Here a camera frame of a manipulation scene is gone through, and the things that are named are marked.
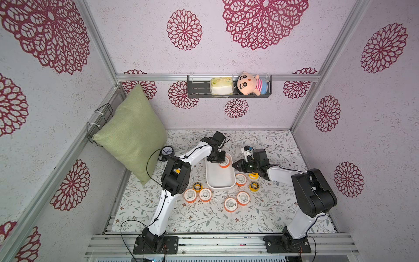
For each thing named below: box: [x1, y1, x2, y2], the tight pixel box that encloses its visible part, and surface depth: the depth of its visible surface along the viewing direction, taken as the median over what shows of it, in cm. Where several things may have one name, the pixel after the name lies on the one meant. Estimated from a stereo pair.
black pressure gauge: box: [160, 145, 174, 156], surface depth 108 cm
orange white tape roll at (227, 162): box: [218, 153, 232, 169], surface depth 99 cm
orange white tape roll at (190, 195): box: [183, 188, 197, 204], surface depth 89 cm
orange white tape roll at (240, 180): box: [235, 173, 248, 188], surface depth 96 cm
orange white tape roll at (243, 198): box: [236, 191, 251, 206], surface depth 88 cm
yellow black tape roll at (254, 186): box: [249, 181, 260, 192], surface depth 94 cm
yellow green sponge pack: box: [209, 76, 235, 95], surface depth 92 cm
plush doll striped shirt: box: [236, 70, 268, 97], surface depth 88 cm
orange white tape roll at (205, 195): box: [199, 187, 213, 203], surface depth 89 cm
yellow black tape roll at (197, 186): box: [193, 181, 204, 192], surface depth 94 cm
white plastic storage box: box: [205, 152, 237, 190], surface depth 99 cm
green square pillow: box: [92, 84, 168, 186], surface depth 81 cm
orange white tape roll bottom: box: [223, 197, 238, 213], surface depth 86 cm
